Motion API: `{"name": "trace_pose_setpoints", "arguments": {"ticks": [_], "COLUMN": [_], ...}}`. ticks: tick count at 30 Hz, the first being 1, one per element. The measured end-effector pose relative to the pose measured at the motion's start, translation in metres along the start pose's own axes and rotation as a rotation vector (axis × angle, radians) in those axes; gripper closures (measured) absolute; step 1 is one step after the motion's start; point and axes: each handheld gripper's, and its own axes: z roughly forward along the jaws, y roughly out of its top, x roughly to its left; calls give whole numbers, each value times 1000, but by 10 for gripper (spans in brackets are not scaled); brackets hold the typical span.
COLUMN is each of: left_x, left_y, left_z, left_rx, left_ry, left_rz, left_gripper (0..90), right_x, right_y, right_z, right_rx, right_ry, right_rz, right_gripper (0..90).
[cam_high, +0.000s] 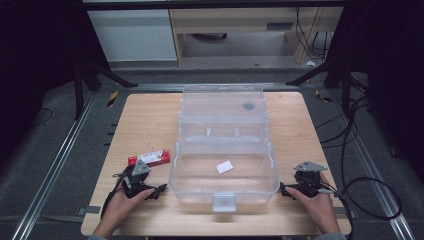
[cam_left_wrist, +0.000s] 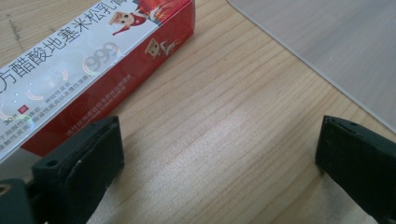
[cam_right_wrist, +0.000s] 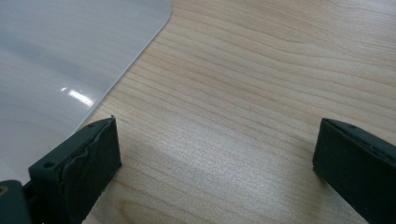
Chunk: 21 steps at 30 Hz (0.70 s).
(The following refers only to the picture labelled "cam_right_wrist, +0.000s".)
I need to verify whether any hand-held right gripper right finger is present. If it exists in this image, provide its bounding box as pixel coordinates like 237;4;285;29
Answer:
312;118;396;224

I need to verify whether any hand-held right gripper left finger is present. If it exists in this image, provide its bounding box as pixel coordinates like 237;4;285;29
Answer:
28;116;122;224

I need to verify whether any translucent plastic storage box lid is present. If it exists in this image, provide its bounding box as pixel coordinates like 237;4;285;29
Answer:
0;0;173;185

